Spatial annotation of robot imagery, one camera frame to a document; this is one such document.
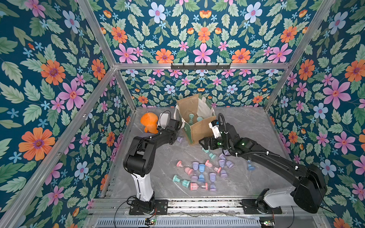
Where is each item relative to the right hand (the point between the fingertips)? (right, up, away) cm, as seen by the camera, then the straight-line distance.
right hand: (208, 136), depth 79 cm
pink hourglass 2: (+6, -21, +5) cm, 22 cm away
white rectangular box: (-30, +9, +25) cm, 40 cm away
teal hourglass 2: (+4, -14, +10) cm, 17 cm away
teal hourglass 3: (-13, -27, +1) cm, 30 cm away
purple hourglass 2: (-7, -18, +7) cm, 21 cm away
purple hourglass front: (+3, -24, +3) cm, 25 cm away
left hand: (-19, +1, +22) cm, 29 cm away
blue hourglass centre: (-3, -25, +3) cm, 25 cm away
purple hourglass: (-17, -4, +17) cm, 24 cm away
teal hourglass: (-10, +9, +29) cm, 32 cm away
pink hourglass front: (-8, -28, -1) cm, 29 cm away
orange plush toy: (-40, +9, +23) cm, 47 cm away
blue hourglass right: (+26, -20, +5) cm, 33 cm away
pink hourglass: (-11, -21, +5) cm, 24 cm away
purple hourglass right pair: (+14, -18, +7) cm, 24 cm away
